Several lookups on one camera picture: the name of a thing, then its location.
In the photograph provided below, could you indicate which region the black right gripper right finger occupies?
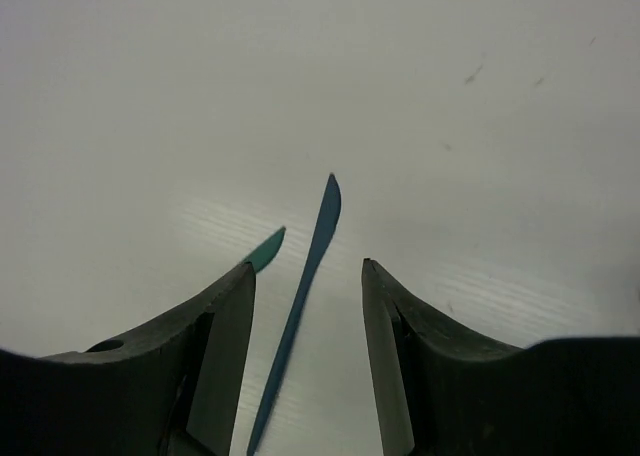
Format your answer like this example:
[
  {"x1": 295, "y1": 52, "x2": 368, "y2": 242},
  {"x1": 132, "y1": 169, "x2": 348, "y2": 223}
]
[{"x1": 361, "y1": 259, "x2": 639, "y2": 455}]

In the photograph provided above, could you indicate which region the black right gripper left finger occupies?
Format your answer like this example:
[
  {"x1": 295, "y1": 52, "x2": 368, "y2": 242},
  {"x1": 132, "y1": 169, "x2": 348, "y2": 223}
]
[{"x1": 1, "y1": 263, "x2": 256, "y2": 455}]

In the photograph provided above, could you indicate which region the teal plastic knife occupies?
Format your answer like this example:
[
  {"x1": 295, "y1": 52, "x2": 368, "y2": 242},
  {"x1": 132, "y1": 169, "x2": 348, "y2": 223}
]
[{"x1": 243, "y1": 226, "x2": 286, "y2": 274}]

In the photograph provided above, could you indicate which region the dark blue plastic knife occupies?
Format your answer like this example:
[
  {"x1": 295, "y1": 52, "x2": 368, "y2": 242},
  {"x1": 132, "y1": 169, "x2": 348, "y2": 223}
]
[{"x1": 246, "y1": 173, "x2": 342, "y2": 455}]

